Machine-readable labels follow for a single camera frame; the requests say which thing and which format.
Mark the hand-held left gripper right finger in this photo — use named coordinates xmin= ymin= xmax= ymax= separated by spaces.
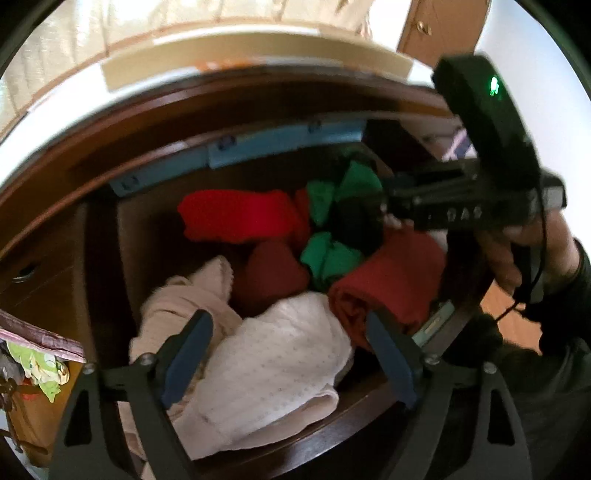
xmin=366 ymin=310 xmax=549 ymax=480

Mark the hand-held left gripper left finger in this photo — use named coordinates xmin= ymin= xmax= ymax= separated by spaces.
xmin=48 ymin=309 xmax=215 ymax=480

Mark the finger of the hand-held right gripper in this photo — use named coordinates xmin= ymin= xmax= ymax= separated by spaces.
xmin=379 ymin=161 xmax=480 ymax=228

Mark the green and black underwear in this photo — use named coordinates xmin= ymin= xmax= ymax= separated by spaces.
xmin=304 ymin=159 xmax=385 ymax=252
xmin=299 ymin=232 xmax=366 ymax=293

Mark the pink beige dotted underwear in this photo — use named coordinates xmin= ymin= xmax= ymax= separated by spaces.
xmin=128 ymin=255 xmax=244 ymax=418

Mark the brown wooden drawer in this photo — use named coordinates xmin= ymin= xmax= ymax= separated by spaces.
xmin=83 ymin=115 xmax=502 ymax=478

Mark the dark red underwear grey waistband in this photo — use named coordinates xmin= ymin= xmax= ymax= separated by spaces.
xmin=327 ymin=230 xmax=447 ymax=352

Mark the cream dotted underwear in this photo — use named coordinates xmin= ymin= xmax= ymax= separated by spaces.
xmin=165 ymin=292 xmax=357 ymax=463

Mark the red printed underwear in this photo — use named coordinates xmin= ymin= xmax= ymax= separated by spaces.
xmin=233 ymin=240 xmax=311 ymax=319

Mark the bright red underwear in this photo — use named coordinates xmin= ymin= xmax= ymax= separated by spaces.
xmin=178 ymin=188 xmax=311 ymax=246

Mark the person's right forearm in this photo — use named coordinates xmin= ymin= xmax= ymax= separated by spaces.
xmin=522 ymin=237 xmax=591 ymax=358

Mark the round metal drawer pull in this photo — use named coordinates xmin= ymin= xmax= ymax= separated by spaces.
xmin=11 ymin=262 xmax=43 ymax=283

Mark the person's right hand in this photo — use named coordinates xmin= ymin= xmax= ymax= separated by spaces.
xmin=475 ymin=215 xmax=575 ymax=297

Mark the brown wooden door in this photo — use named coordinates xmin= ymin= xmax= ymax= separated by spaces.
xmin=396 ymin=0 xmax=491 ymax=71

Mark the pink patterned bag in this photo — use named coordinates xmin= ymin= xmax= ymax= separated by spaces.
xmin=0 ymin=309 xmax=88 ymax=366

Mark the light green printed cloth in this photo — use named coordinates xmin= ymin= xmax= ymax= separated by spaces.
xmin=7 ymin=340 xmax=71 ymax=403

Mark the person's dark clothing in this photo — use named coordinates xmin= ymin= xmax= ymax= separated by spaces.
xmin=434 ymin=314 xmax=591 ymax=480

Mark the cream patterned curtain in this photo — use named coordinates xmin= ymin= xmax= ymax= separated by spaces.
xmin=0 ymin=0 xmax=372 ymax=127

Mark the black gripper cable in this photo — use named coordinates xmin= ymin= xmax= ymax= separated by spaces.
xmin=492 ymin=182 xmax=550 ymax=324

